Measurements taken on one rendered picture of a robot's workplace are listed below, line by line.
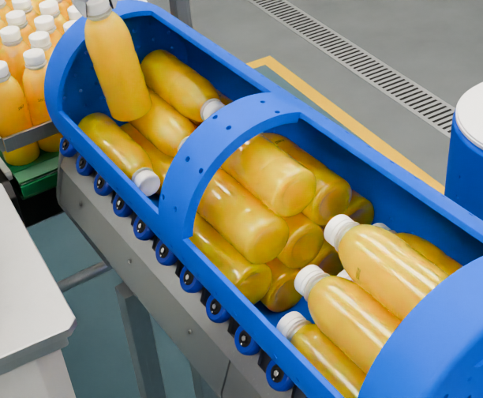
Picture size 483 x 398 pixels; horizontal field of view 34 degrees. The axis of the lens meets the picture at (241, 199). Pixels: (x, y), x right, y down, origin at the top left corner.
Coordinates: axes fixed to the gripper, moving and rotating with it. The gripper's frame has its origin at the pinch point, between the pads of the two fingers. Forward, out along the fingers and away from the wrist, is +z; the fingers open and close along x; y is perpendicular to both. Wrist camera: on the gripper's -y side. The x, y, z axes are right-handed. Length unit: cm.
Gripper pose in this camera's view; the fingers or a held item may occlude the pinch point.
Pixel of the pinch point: (95, 2)
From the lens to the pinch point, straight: 124.9
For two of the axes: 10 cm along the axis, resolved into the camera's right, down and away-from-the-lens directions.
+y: 5.5, 4.8, -6.8
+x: 8.3, -3.8, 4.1
